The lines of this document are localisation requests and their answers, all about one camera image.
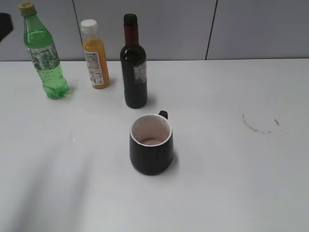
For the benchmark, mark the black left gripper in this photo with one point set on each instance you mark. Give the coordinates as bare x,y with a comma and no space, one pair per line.
6,25

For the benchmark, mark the dark red wine bottle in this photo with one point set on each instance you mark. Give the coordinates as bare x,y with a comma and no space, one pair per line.
133,62

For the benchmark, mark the black mug white interior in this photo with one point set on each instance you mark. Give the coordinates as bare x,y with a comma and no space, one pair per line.
151,148

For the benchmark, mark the green plastic soda bottle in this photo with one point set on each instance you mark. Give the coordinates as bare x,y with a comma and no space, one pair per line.
43,54

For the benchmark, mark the orange juice bottle white cap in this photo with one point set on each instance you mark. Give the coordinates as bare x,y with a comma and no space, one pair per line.
95,56

